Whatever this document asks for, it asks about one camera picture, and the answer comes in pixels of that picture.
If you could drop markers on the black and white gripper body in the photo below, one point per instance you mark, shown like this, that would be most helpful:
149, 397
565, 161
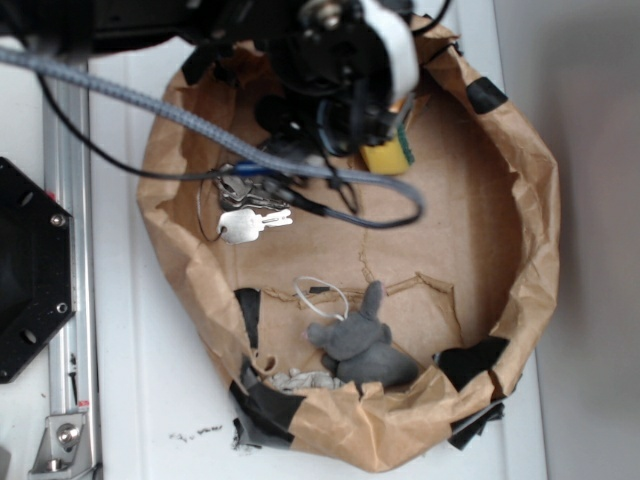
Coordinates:
348, 72

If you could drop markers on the bunch of silver keys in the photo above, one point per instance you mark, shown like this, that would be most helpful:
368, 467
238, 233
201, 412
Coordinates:
247, 208

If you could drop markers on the metal corner bracket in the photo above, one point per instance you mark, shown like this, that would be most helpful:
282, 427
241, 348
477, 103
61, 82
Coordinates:
65, 449

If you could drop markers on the grey plush rabbit toy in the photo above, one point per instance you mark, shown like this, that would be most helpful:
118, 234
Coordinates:
359, 348

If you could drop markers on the brown paper bag tray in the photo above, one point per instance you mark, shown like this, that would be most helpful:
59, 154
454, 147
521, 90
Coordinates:
470, 287

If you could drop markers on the yellow sponge with green pad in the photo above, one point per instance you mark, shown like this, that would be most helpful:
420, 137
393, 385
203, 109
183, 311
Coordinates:
393, 157

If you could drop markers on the aluminium extrusion rail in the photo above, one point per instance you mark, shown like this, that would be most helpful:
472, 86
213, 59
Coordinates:
72, 352

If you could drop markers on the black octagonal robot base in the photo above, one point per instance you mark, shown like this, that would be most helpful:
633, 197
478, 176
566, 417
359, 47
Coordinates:
36, 270

